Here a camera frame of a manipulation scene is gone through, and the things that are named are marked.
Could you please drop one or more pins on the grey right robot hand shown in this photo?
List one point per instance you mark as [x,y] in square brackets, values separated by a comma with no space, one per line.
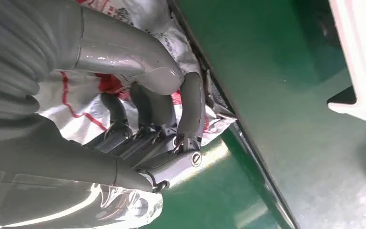
[113,50]

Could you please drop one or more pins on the green belt conveyor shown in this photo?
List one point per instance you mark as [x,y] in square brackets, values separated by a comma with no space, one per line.
[208,196]

